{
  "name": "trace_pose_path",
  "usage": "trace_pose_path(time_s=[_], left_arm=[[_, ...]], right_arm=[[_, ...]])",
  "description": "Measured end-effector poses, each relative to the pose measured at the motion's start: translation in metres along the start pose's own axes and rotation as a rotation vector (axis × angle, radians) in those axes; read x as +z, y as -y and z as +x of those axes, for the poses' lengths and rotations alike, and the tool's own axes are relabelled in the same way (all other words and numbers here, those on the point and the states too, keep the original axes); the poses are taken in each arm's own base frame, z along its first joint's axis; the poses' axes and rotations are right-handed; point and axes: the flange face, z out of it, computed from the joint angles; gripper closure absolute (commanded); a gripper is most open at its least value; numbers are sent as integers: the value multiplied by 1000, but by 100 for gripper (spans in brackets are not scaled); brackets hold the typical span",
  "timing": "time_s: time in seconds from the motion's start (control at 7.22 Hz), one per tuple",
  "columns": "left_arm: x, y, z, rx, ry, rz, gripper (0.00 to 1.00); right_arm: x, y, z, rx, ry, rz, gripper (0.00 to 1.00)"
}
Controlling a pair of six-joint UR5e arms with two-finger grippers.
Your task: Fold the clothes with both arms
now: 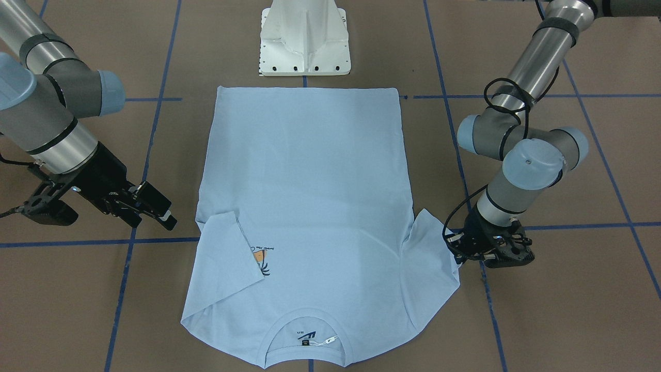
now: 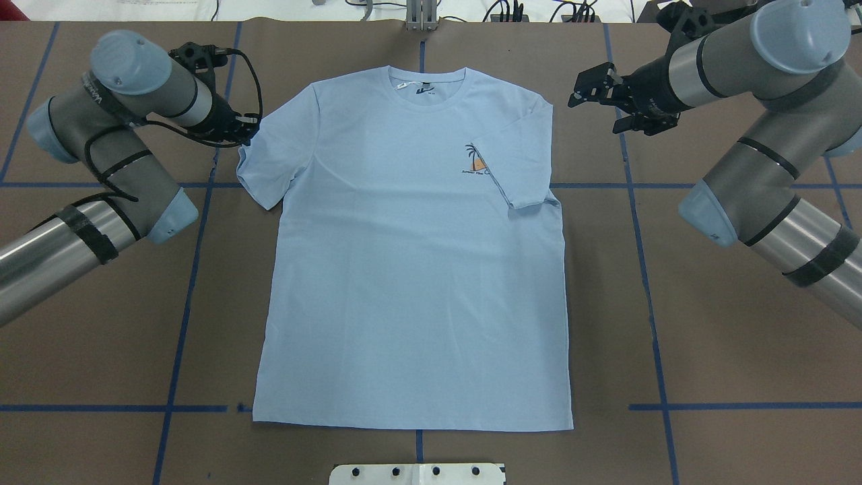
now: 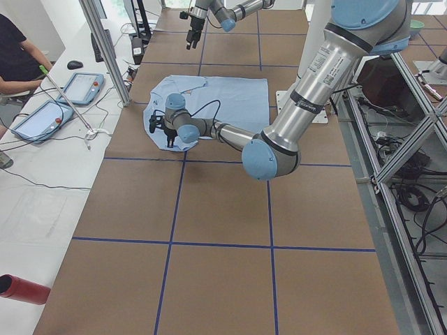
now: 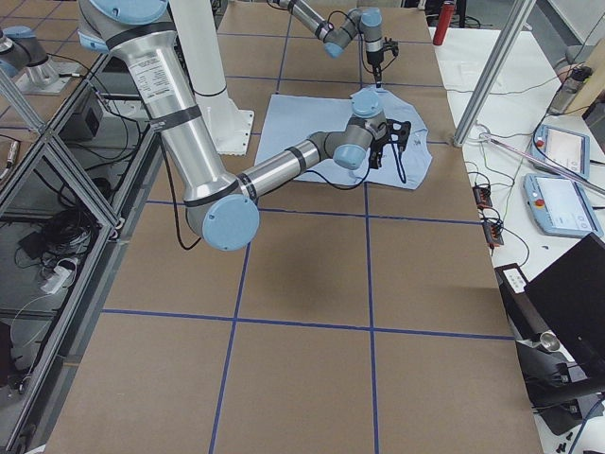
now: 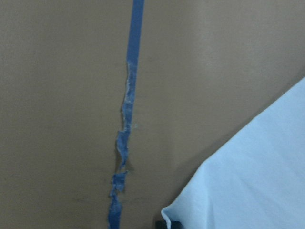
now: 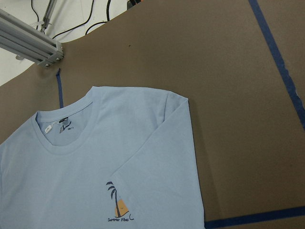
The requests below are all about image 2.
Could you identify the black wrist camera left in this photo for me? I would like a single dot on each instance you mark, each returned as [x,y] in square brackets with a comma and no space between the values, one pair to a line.
[198,58]

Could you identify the light blue t-shirt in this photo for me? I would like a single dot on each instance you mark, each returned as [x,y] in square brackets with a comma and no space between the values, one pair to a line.
[418,282]

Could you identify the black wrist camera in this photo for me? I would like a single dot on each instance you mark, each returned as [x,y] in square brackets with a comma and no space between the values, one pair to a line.
[198,58]
[685,22]

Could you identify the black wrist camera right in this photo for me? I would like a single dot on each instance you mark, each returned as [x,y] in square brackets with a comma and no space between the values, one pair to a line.
[685,22]

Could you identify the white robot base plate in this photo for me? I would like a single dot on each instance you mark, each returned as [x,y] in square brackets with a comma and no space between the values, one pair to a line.
[419,473]

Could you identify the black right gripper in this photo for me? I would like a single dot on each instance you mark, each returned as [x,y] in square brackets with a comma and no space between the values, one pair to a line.
[651,90]

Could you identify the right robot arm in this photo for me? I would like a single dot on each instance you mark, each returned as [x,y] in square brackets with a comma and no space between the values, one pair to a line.
[789,55]

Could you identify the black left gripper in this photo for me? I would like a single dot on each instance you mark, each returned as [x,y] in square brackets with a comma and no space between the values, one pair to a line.
[223,119]

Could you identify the grey metal clamp bracket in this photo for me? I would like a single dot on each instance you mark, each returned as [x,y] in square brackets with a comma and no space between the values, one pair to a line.
[421,15]

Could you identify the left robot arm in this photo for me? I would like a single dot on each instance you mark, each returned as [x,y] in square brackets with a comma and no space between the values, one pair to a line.
[131,83]

